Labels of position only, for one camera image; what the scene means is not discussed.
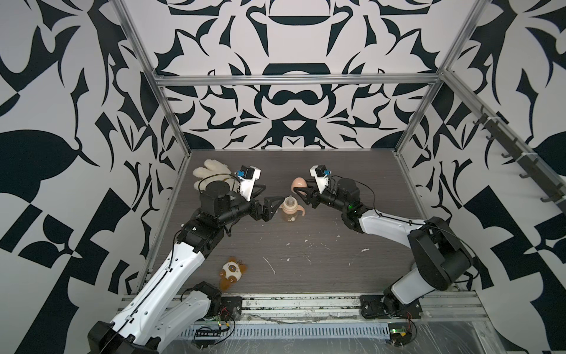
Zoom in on pink bottle cap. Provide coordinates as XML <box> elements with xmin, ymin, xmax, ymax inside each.
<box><xmin>291</xmin><ymin>177</ymin><xmax>308</xmax><ymax>191</ymax></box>

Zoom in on white plush dog toy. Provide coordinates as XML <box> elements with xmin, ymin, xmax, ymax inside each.
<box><xmin>192</xmin><ymin>159</ymin><xmax>240</xmax><ymax>192</ymax></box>

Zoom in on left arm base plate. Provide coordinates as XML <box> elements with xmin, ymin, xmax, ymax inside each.
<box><xmin>207</xmin><ymin>296</ymin><xmax>243</xmax><ymax>321</ymax></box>

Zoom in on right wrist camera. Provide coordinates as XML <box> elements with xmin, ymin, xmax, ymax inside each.
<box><xmin>310</xmin><ymin>165</ymin><xmax>331</xmax><ymax>193</ymax></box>

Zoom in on left electronics board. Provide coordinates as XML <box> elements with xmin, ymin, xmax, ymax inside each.
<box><xmin>192</xmin><ymin>327</ymin><xmax>228</xmax><ymax>348</ymax></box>

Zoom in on small brown white plush toy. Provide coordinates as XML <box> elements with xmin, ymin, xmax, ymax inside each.
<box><xmin>220</xmin><ymin>258</ymin><xmax>248</xmax><ymax>292</ymax></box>

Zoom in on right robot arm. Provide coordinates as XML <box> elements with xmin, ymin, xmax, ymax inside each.
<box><xmin>291</xmin><ymin>176</ymin><xmax>473</xmax><ymax>319</ymax></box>

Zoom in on right electronics board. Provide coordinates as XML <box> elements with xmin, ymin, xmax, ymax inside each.
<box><xmin>387</xmin><ymin>323</ymin><xmax>417</xmax><ymax>348</ymax></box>

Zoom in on black wall hook rack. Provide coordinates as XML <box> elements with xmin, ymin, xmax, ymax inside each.
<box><xmin>473</xmin><ymin>106</ymin><xmax>565</xmax><ymax>214</ymax></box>

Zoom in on white perforated cable duct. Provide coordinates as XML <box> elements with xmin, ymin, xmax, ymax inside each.
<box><xmin>176</xmin><ymin>322</ymin><xmax>392</xmax><ymax>342</ymax></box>

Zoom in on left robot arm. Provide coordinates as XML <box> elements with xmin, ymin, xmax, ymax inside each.
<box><xmin>88</xmin><ymin>181</ymin><xmax>284</xmax><ymax>353</ymax></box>

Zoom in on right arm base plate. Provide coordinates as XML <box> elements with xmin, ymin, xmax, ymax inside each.
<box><xmin>359</xmin><ymin>295</ymin><xmax>422</xmax><ymax>319</ymax></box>

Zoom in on cream bottle collar with straw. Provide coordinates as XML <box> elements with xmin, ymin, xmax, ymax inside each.
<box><xmin>282</xmin><ymin>196</ymin><xmax>299</xmax><ymax>214</ymax></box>

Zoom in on electronics board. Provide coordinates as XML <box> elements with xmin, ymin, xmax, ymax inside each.
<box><xmin>192</xmin><ymin>327</ymin><xmax>228</xmax><ymax>348</ymax></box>
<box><xmin>387</xmin><ymin>323</ymin><xmax>417</xmax><ymax>348</ymax></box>

